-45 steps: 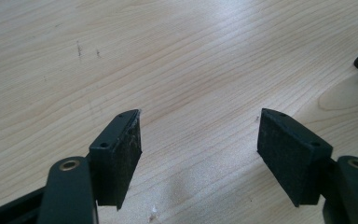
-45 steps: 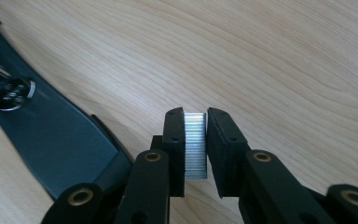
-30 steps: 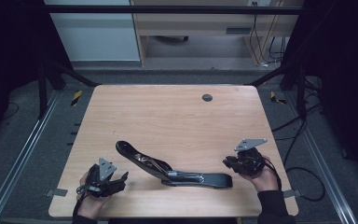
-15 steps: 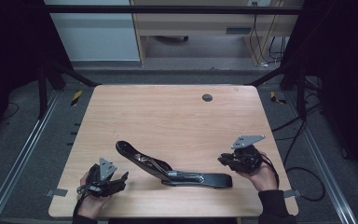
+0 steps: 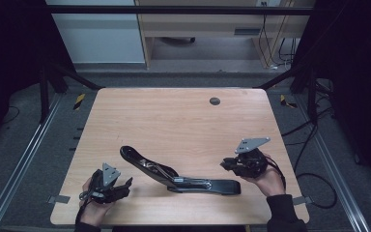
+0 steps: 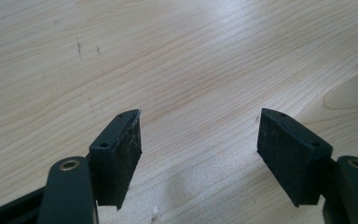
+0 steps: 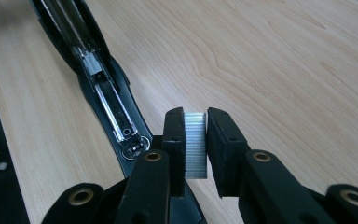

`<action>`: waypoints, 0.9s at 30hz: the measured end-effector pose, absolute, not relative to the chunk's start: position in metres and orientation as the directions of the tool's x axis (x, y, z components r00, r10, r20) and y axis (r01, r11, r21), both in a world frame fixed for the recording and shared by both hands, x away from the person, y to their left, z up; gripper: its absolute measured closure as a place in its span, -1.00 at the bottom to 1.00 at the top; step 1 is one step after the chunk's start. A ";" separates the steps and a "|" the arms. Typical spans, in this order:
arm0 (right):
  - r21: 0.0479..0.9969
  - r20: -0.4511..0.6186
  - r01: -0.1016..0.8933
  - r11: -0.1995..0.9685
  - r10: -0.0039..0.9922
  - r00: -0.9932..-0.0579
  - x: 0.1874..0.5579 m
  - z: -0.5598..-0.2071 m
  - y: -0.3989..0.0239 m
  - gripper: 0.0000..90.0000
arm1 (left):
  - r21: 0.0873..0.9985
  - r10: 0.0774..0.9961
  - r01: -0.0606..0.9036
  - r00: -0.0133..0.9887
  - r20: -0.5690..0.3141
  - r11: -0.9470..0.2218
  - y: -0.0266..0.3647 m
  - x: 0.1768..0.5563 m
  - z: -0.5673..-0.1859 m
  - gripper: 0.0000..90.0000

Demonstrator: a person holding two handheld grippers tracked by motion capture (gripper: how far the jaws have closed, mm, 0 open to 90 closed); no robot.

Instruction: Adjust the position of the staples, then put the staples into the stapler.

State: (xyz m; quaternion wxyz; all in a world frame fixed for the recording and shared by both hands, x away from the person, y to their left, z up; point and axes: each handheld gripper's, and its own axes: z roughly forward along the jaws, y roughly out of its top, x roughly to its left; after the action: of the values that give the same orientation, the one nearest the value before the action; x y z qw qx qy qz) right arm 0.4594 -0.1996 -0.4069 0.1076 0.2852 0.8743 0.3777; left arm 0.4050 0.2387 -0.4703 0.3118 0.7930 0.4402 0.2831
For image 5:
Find black stapler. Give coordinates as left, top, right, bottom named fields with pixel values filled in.
left=119, top=145, right=243, bottom=196

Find white cabinet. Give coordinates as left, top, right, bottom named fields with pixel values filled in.
left=45, top=0, right=146, bottom=65

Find yellow black floor tape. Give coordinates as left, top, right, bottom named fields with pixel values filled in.
left=279, top=94, right=299, bottom=109
left=72, top=93, right=87, bottom=111

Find person's left hand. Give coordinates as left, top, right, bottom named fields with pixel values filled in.
left=78, top=177, right=115, bottom=227

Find hanging desk cables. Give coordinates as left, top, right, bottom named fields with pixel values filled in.
left=258, top=2, right=298, bottom=71

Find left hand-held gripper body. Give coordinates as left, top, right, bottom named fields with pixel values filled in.
left=82, top=162, right=126, bottom=205

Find grey tape tab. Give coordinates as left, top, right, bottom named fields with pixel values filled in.
left=292, top=195, right=314, bottom=207
left=46, top=194, right=71, bottom=205

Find black frame crossbar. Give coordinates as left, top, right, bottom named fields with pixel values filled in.
left=46, top=4, right=315, bottom=15

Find black metal stand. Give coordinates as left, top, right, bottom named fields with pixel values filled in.
left=254, top=63, right=319, bottom=123
left=38, top=62, right=104, bottom=124

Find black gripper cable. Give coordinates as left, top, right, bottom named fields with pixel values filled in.
left=74, top=189, right=94, bottom=225
left=295, top=172, right=338, bottom=210

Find light wooden desk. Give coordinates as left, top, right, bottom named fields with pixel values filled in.
left=133, top=0, right=314, bottom=70

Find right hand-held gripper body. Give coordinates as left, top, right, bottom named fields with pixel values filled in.
left=234, top=136, right=271, bottom=179

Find person's right hand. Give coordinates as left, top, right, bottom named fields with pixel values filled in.
left=242, top=154, right=287, bottom=197

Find aluminium floor rail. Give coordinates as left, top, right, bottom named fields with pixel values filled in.
left=293, top=94, right=371, bottom=232
left=0, top=93, right=63, bottom=232

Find black floor cables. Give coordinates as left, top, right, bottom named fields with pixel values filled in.
left=281, top=80, right=335, bottom=172

